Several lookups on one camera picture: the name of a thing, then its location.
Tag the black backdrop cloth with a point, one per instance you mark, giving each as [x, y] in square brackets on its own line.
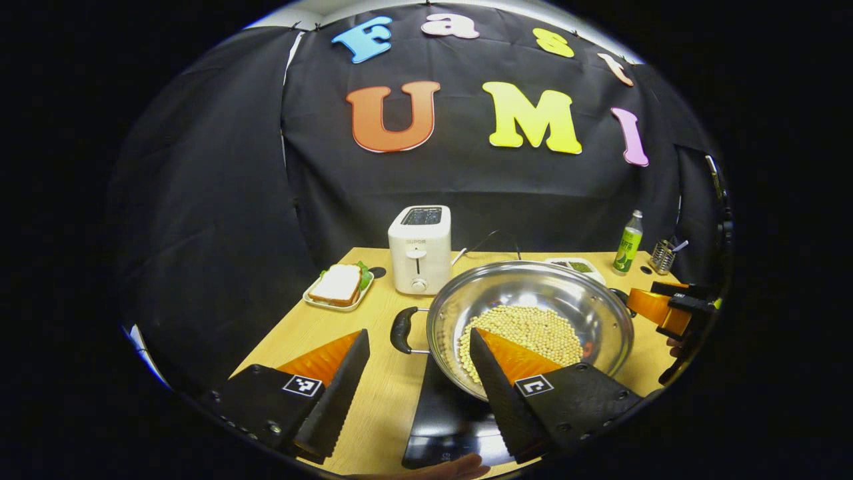
[453, 180]

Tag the white divided bean dish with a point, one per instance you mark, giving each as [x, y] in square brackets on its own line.
[580, 266]

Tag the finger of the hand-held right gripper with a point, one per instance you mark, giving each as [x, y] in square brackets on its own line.
[693, 305]
[650, 306]

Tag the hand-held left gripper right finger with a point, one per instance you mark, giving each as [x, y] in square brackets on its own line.
[503, 400]

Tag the pile of soybeans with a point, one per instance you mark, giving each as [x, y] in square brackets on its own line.
[540, 330]

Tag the black induction cooktop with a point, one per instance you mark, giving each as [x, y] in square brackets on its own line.
[446, 413]

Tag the green label drink bottle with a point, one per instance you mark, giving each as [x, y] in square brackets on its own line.
[628, 246]

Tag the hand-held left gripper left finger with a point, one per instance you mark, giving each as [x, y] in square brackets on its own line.
[336, 400]

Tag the toast sandwich with lettuce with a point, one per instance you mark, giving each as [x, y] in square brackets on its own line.
[336, 283]

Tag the metal spoon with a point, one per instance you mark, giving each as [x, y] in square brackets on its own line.
[681, 245]

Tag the white toaster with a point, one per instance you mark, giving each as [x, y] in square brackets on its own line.
[420, 253]

